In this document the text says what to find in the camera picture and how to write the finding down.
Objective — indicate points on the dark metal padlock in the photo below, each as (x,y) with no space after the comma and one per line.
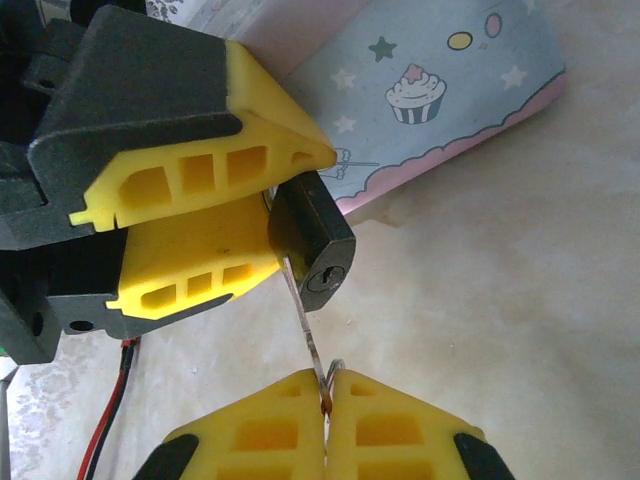
(320,235)

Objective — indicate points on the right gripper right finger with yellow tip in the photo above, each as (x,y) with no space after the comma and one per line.
(400,440)

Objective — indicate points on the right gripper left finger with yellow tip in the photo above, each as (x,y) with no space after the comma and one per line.
(260,435)

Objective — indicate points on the silver key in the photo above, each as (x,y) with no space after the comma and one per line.
(302,310)

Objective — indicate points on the pastel cupcake print card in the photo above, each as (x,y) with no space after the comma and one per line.
(450,100)

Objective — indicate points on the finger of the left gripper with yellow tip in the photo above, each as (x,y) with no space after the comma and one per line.
(200,245)
(150,100)

